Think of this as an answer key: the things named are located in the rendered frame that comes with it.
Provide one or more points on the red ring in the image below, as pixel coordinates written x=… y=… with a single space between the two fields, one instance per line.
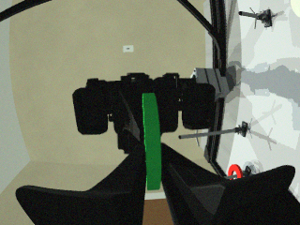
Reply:
x=236 y=168

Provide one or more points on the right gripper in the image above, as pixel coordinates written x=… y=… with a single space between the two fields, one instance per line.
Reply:
x=197 y=103

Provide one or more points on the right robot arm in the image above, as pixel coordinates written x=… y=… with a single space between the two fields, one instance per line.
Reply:
x=129 y=142

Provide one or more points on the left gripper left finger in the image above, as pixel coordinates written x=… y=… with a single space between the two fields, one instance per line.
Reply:
x=118 y=199

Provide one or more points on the green ring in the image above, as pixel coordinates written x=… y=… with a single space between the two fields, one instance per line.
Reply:
x=152 y=141

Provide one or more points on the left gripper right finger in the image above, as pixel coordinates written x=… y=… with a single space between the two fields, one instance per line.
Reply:
x=196 y=196

